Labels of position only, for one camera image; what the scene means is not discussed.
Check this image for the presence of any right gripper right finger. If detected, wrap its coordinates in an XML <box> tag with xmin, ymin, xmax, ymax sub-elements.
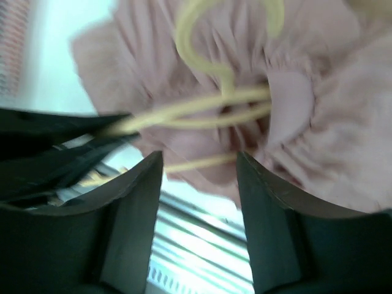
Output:
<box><xmin>236</xmin><ymin>152</ymin><xmax>391</xmax><ymax>293</ymax></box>

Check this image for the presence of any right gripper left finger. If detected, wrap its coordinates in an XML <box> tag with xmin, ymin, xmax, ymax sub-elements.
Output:
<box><xmin>1</xmin><ymin>151</ymin><xmax>163</xmax><ymax>293</ymax></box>

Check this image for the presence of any white plastic basket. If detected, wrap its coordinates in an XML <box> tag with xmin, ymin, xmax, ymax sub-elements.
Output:
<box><xmin>1</xmin><ymin>0</ymin><xmax>31</xmax><ymax>97</ymax></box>

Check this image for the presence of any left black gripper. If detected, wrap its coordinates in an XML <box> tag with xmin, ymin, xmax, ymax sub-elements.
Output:
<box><xmin>1</xmin><ymin>108</ymin><xmax>138</xmax><ymax>207</ymax></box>

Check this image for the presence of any aluminium mounting rail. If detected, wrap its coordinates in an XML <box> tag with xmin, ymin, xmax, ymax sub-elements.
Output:
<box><xmin>148</xmin><ymin>192</ymin><xmax>254</xmax><ymax>293</ymax></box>

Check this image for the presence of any pink skirt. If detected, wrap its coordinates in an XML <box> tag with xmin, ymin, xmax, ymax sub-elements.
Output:
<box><xmin>70</xmin><ymin>0</ymin><xmax>392</xmax><ymax>214</ymax></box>

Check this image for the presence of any beige plastic hanger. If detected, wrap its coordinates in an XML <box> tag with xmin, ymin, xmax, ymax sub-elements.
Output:
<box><xmin>82</xmin><ymin>0</ymin><xmax>285</xmax><ymax>187</ymax></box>

